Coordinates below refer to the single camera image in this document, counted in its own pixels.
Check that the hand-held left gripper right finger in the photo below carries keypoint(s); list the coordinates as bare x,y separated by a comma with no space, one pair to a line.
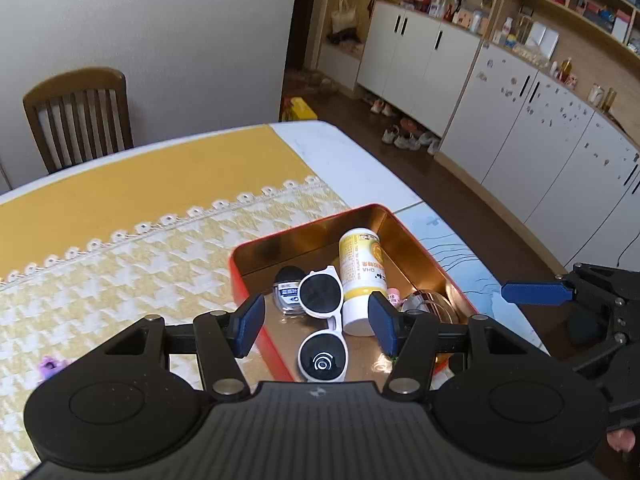
384,322

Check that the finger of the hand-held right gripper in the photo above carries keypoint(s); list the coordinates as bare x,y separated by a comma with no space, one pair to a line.
537,293
600,356

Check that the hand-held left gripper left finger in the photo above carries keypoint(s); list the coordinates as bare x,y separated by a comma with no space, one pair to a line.
248,325

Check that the small pink toy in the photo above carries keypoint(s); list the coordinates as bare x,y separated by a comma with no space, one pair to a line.
395,296

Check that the black and silver gadget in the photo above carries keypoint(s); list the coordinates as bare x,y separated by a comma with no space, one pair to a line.
287,296

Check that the round metal tin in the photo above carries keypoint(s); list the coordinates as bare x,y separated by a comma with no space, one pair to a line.
430,305

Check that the yellow plastic bottle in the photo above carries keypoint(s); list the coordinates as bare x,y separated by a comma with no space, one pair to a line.
360,270

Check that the red tin box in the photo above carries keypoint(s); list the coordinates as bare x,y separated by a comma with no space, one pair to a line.
415,260

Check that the white sunglasses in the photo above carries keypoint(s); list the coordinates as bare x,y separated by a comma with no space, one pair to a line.
320,292

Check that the person's right hand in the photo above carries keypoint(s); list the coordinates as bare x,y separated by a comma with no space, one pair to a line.
621,441

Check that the yellow houndstooth table runner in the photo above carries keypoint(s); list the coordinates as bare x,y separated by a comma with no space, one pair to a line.
150,285

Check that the white cabinet with stickers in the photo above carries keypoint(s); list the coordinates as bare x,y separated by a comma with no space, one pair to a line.
550,150

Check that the row of shoes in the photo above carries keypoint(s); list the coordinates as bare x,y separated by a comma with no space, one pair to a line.
407,137

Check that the small purple toy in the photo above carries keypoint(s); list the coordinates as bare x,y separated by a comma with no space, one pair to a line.
52,367

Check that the yellow box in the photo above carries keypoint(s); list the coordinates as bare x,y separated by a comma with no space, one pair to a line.
299,109

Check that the white base cabinet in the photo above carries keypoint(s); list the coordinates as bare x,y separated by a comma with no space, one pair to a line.
415,65

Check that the white entry bench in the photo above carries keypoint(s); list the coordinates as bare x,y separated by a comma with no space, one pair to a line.
340,60

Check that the white bottle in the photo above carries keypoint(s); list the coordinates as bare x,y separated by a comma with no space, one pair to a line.
507,27

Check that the wooden chair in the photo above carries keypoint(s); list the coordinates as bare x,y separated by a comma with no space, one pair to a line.
75,115

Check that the wooden open shelf unit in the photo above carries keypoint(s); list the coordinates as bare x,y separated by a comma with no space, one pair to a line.
575,15

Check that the white tote bag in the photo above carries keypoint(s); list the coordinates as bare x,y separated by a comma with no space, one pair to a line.
344,15

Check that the dark door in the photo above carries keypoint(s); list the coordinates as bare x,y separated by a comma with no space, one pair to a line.
305,15

